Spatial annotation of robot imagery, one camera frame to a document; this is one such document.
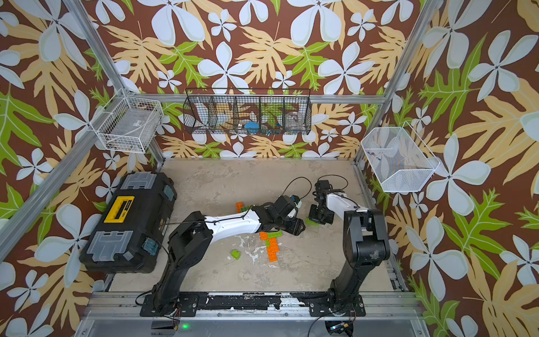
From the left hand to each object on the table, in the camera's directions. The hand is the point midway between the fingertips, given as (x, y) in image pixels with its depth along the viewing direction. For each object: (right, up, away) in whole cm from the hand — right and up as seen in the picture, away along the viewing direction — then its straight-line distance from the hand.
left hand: (302, 224), depth 87 cm
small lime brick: (-28, -12, -3) cm, 30 cm away
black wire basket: (-25, +51, +11) cm, 58 cm away
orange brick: (-17, -6, +3) cm, 18 cm away
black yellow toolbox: (-64, -1, -15) cm, 66 cm away
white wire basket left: (-73, +42, 0) cm, 85 cm away
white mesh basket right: (+39, +27, -3) cm, 48 cm away
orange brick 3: (-13, -13, -1) cm, 19 cm away
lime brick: (-13, -6, +3) cm, 14 cm away
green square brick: (-26, +5, +9) cm, 28 cm away
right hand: (+7, 0, +9) cm, 12 cm away
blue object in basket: (-22, +43, +7) cm, 48 cm away
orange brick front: (-29, +6, +12) cm, 32 cm away
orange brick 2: (-12, -10, -1) cm, 16 cm away
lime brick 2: (+5, -1, +6) cm, 7 cm away
